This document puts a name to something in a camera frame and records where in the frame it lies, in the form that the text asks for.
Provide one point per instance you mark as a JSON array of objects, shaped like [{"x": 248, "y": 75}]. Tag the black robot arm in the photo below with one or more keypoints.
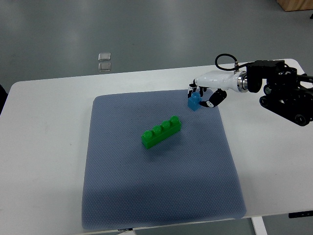
[{"x": 284, "y": 94}]

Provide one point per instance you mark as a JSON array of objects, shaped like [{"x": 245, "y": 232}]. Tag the long green block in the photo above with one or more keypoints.
[{"x": 161, "y": 132}]

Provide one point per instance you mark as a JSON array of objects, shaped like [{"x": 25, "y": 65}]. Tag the lower metal floor plate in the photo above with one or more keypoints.
[{"x": 104, "y": 66}]

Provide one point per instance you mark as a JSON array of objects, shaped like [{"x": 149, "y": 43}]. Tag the black table control panel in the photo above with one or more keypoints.
[{"x": 300, "y": 214}]

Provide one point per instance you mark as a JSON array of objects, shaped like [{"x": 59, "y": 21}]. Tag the blue-grey textured mat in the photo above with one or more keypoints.
[{"x": 188, "y": 177}]

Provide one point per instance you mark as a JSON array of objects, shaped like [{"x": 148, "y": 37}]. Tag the upper metal floor plate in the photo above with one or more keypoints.
[{"x": 104, "y": 56}]

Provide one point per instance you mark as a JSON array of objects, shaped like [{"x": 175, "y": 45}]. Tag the wooden furniture corner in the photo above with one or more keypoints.
[{"x": 295, "y": 5}]

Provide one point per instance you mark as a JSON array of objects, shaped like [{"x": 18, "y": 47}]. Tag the white table leg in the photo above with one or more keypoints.
[{"x": 258, "y": 225}]

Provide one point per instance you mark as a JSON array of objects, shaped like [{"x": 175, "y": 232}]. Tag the metal floor plate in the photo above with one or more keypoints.
[
  {"x": 104, "y": 56},
  {"x": 104, "y": 66}
]

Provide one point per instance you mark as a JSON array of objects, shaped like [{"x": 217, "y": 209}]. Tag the person in black clothing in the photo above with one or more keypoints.
[{"x": 3, "y": 98}]

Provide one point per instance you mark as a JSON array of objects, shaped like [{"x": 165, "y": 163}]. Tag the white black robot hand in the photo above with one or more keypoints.
[{"x": 221, "y": 81}]

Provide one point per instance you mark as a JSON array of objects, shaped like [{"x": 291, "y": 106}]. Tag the small blue block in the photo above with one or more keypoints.
[{"x": 194, "y": 101}]

